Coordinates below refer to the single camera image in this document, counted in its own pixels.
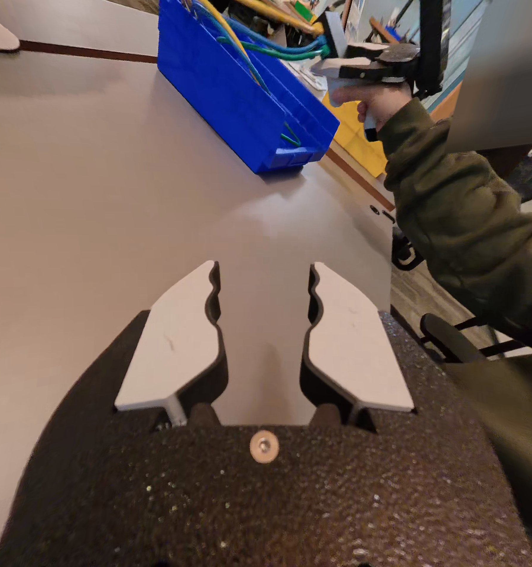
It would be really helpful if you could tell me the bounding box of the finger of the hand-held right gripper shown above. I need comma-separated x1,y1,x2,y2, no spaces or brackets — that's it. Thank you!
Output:
345,41,393,59
309,58,384,82

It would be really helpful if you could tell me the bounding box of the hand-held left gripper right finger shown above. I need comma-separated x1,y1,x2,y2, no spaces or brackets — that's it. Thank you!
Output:
299,262,416,433

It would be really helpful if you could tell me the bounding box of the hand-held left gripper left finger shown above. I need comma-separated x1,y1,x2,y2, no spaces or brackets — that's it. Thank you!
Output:
114,260,229,427

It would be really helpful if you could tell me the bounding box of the black network switch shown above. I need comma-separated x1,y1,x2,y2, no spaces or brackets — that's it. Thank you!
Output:
323,11,350,59

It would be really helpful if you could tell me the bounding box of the green ethernet cable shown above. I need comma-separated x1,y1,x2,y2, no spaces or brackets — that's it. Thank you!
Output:
216,36,333,148

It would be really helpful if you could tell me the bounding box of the blue ethernet cable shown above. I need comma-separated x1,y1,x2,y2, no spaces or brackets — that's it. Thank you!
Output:
191,0,330,96

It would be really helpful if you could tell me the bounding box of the yellow ethernet cable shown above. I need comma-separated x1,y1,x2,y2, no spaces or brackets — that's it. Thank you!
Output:
195,0,325,96

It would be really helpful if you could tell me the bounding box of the blue plastic bin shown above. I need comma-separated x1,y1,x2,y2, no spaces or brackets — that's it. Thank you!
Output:
157,0,341,175

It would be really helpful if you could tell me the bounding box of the person's right forearm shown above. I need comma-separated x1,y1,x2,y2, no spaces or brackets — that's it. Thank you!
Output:
376,97,532,351

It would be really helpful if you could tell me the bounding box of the person's right hand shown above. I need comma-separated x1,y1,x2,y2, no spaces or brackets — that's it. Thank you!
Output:
330,82,414,133

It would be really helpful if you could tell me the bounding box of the large yellow plastic bin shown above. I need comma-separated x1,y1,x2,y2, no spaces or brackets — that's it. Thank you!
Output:
322,92,389,180

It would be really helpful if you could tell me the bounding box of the black office chair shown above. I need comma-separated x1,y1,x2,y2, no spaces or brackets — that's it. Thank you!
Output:
419,312,521,365

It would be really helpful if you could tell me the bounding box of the person's olive jacket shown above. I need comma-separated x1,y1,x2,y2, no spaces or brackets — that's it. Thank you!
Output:
443,352,532,559

